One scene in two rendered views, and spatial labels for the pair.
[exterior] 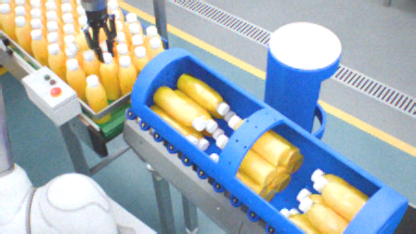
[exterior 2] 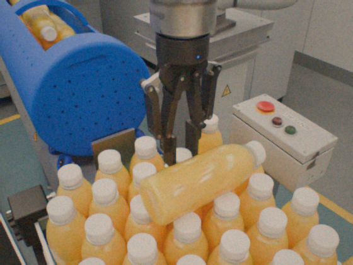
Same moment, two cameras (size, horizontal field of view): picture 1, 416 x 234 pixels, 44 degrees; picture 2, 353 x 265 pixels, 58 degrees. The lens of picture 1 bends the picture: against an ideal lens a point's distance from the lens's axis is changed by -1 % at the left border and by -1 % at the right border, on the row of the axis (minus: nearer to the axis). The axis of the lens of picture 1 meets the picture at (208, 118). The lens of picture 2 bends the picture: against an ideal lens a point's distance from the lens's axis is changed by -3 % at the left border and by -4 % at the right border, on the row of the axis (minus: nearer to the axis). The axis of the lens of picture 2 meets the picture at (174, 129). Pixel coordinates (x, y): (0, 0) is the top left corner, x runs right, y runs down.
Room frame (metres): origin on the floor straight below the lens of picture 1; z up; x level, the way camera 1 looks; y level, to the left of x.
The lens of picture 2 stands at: (1.87, 0.44, 1.48)
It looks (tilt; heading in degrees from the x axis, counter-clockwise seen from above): 36 degrees down; 190
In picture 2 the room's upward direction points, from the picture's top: straight up
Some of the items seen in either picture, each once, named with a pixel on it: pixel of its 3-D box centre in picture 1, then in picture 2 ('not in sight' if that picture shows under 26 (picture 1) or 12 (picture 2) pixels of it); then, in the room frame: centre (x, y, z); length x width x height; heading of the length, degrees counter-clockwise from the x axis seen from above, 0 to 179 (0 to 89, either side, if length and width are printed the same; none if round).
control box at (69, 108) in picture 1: (51, 95); (278, 139); (1.29, 0.56, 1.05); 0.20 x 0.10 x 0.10; 43
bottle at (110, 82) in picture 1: (110, 77); not in sight; (1.43, 0.37, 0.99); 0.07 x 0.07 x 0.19
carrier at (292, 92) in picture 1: (293, 121); not in sight; (1.54, -0.38, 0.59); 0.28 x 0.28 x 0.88
